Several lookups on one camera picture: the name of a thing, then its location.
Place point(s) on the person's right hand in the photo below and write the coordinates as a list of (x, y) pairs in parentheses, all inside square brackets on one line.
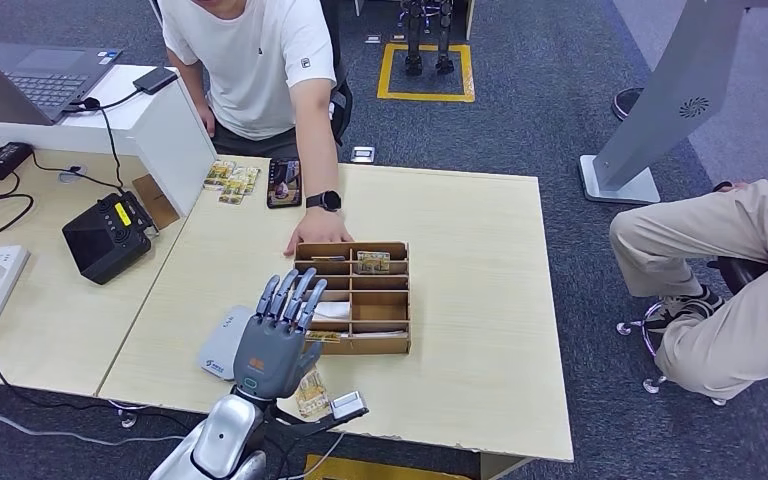
[(209, 122)]

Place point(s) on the person's left hand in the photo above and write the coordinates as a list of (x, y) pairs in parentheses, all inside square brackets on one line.
[(321, 228)]

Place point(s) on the person's hand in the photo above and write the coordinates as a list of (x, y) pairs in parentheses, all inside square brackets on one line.
[(734, 187)]

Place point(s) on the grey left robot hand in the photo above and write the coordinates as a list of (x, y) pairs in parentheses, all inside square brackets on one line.
[(271, 358)]

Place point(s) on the wooden compartment organizer box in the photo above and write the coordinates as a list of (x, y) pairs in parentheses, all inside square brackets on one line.
[(380, 311)]

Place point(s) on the person's left forearm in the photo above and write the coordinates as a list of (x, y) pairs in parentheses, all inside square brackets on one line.
[(321, 152)]

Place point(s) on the dark thin card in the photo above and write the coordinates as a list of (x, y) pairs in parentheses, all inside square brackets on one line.
[(329, 258)]

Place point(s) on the person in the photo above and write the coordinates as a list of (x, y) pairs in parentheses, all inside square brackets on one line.
[(251, 60), (722, 225)]

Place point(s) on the grey flat card reader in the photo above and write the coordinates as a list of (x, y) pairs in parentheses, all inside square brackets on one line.
[(222, 344)]

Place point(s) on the white card stack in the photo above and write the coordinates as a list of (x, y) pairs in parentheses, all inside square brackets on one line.
[(377, 335)]

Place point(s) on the black wristwatch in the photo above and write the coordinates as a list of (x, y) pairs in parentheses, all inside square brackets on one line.
[(324, 201)]

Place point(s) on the white riser box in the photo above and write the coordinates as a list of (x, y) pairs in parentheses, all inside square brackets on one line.
[(159, 132)]

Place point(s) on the black smartphone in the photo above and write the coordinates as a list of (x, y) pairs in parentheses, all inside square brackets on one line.
[(284, 182)]

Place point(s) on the black chair with chrome base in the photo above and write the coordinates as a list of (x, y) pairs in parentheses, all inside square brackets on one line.
[(742, 272)]

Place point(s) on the black external drive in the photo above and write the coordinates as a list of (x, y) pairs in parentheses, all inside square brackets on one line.
[(154, 79)]

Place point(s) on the white folded paper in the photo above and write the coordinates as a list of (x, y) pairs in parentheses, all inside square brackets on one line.
[(334, 311)]

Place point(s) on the silver floor socket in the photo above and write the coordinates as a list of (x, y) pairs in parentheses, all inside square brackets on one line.
[(398, 36), (362, 154), (372, 37)]

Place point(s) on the brown cardboard piece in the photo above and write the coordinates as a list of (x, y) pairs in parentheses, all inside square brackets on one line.
[(157, 202)]

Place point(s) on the grey kiosk stand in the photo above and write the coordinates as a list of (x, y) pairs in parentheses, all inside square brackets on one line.
[(675, 79)]

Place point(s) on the black office chair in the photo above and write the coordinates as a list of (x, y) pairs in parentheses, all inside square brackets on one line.
[(343, 106)]

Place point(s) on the black shoe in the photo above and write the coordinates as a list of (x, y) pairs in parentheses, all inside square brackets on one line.
[(626, 102)]

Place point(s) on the yellow floor mat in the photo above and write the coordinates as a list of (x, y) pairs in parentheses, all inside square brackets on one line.
[(371, 472)]

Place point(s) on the small table foot caster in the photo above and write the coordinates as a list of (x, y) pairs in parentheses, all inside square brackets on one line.
[(127, 418)]

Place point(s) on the black desktop terminal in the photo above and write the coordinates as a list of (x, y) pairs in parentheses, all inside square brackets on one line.
[(106, 242)]

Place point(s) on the yellow floor tape square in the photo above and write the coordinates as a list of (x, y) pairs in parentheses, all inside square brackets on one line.
[(424, 96)]

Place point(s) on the grey laptop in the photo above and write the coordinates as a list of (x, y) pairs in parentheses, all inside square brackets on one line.
[(46, 79)]

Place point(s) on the standing humanoid robot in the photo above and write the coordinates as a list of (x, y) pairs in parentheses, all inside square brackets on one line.
[(413, 60)]

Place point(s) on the black power adapter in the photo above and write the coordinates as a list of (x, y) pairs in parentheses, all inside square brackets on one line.
[(3, 162)]

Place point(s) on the pale table leg panel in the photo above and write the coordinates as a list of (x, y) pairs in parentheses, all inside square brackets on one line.
[(500, 469)]

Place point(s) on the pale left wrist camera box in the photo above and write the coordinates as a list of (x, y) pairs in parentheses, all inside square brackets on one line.
[(347, 404)]

